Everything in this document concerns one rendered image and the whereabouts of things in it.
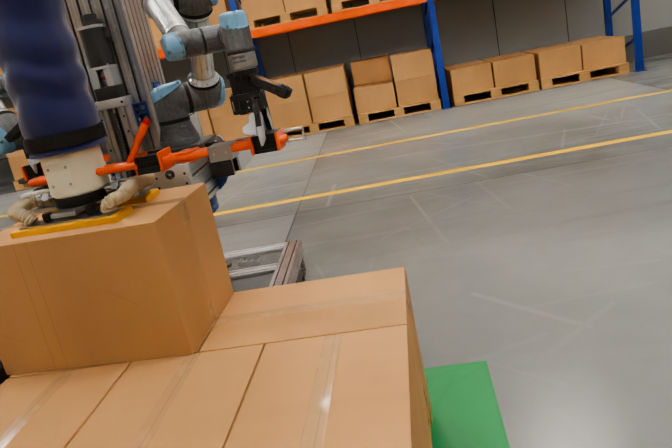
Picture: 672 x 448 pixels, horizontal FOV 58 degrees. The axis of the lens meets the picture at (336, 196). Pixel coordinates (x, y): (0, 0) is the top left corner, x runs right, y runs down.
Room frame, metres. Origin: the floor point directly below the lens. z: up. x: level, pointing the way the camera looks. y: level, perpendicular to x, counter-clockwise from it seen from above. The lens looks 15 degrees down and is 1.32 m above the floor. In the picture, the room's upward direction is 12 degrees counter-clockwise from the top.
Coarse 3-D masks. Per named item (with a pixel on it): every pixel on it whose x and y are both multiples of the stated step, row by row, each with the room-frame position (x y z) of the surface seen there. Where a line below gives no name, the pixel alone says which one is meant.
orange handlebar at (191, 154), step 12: (240, 144) 1.68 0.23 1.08; (108, 156) 2.06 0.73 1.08; (168, 156) 1.72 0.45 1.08; (180, 156) 1.71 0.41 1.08; (192, 156) 1.70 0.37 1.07; (204, 156) 1.70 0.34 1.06; (108, 168) 1.75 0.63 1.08; (120, 168) 1.74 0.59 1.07; (132, 168) 1.74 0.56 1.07; (36, 180) 1.80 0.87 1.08
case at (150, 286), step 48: (192, 192) 1.83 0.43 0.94; (0, 240) 1.71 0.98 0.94; (48, 240) 1.61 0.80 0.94; (96, 240) 1.58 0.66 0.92; (144, 240) 1.56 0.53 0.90; (192, 240) 1.74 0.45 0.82; (0, 288) 1.65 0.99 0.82; (48, 288) 1.62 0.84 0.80; (96, 288) 1.59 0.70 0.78; (144, 288) 1.57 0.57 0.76; (192, 288) 1.66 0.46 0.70; (0, 336) 1.66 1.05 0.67; (48, 336) 1.63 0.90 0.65; (96, 336) 1.60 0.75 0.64; (144, 336) 1.58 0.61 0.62; (192, 336) 1.58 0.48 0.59
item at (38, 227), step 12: (48, 216) 1.71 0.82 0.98; (72, 216) 1.72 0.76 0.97; (84, 216) 1.69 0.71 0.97; (96, 216) 1.66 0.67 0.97; (108, 216) 1.65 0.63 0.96; (120, 216) 1.65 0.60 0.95; (24, 228) 1.70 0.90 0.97; (36, 228) 1.68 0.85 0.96; (48, 228) 1.67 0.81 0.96; (60, 228) 1.66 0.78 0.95; (72, 228) 1.66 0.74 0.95
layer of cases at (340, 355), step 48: (288, 288) 1.89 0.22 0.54; (336, 288) 1.80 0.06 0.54; (384, 288) 1.73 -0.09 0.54; (240, 336) 1.60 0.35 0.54; (288, 336) 1.54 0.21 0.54; (336, 336) 1.48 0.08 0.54; (384, 336) 1.43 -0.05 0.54; (48, 384) 1.55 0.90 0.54; (96, 384) 1.50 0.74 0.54; (144, 384) 1.44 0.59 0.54; (192, 384) 1.39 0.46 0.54; (240, 384) 1.34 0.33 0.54; (288, 384) 1.30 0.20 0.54; (336, 384) 1.25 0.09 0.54; (384, 384) 1.21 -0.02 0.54; (0, 432) 1.35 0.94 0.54; (48, 432) 1.30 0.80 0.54; (96, 432) 1.26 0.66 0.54; (144, 432) 1.22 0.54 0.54; (192, 432) 1.18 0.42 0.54; (240, 432) 1.15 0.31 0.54; (288, 432) 1.11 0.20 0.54; (336, 432) 1.08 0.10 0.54; (384, 432) 1.05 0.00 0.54
